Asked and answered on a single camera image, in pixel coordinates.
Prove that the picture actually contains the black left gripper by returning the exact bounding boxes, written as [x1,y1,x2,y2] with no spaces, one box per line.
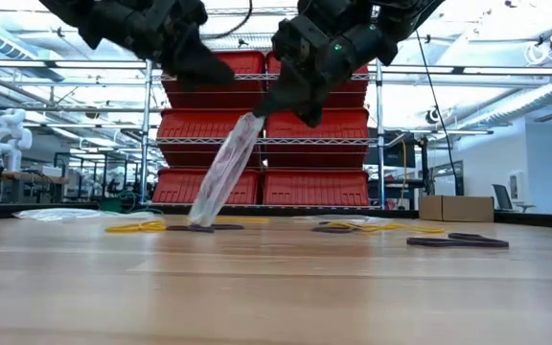
[150,0,237,92]

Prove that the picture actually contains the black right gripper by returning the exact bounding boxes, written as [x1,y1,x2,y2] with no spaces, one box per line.
[255,61,354,128]

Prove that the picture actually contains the red rubber bands bunch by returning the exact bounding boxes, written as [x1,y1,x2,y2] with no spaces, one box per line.
[211,126,251,197]

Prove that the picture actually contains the dark purple rubber band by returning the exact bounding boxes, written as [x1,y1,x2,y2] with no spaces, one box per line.
[404,231,511,250]
[164,221,246,235]
[310,224,357,235]

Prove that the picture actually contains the yellow rubber band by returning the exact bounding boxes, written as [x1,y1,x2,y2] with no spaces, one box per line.
[323,220,447,236]
[103,218,168,235]

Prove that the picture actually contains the red plastic storage bin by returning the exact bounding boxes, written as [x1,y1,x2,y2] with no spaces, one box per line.
[262,168,371,207]
[264,107,371,169]
[264,50,371,110]
[160,50,266,110]
[150,167,263,206]
[155,107,264,169]

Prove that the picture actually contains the black equipment stand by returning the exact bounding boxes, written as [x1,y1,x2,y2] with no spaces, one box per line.
[365,136,431,198]

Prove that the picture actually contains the brown cardboard box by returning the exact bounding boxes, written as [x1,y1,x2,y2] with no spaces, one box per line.
[418,195,495,223]

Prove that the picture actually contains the wooden workbench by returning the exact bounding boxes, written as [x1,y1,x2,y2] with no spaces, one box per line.
[0,166,72,205]

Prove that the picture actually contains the grey office chair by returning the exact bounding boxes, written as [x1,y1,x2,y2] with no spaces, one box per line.
[490,183,537,215]

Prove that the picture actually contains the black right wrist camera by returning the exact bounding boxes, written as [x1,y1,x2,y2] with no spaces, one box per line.
[270,15,331,81]

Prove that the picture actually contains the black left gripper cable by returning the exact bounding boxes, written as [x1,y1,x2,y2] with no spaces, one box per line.
[201,0,254,40]

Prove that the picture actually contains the chrome wire shelf rack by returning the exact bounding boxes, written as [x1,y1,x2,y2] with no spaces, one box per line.
[139,4,387,210]

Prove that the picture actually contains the yellow hanging cable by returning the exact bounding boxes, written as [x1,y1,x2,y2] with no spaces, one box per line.
[400,138,409,194]

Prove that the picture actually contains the black spool green cable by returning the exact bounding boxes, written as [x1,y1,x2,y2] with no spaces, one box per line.
[97,190,165,216]

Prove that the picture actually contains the long black hanging cable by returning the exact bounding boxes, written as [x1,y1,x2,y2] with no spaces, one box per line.
[414,28,464,196]

